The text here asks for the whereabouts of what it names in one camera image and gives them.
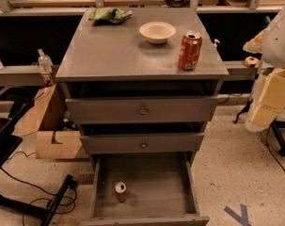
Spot small orange can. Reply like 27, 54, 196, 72
115, 182, 127, 202

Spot black stand leg left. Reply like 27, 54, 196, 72
0, 174, 76, 226

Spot grey open bottom drawer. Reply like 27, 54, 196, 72
80, 153, 209, 226

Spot green chip bag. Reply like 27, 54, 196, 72
88, 8, 132, 24

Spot black chair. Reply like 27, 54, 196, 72
0, 86, 34, 168

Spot grey drawer cabinet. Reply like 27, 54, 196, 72
55, 7, 230, 226

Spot black floor cable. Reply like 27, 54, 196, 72
0, 150, 78, 226

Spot grey top drawer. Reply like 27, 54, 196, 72
66, 96, 218, 124

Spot red-orange soda can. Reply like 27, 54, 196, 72
178, 30, 202, 71

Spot cardboard box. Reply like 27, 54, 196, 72
14, 85, 87, 160

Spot small white pump bottle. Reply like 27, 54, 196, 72
214, 39, 220, 49

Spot clear sanitizer bottle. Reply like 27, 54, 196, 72
38, 49, 53, 73

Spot black stand leg right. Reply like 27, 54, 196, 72
271, 121, 285, 156

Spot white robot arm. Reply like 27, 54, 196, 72
243, 6, 285, 132

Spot white paper bowl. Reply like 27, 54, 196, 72
139, 22, 176, 44

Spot grey middle drawer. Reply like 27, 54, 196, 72
81, 133, 204, 154

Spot black stand leg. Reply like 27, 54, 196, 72
0, 174, 76, 226
271, 121, 285, 156

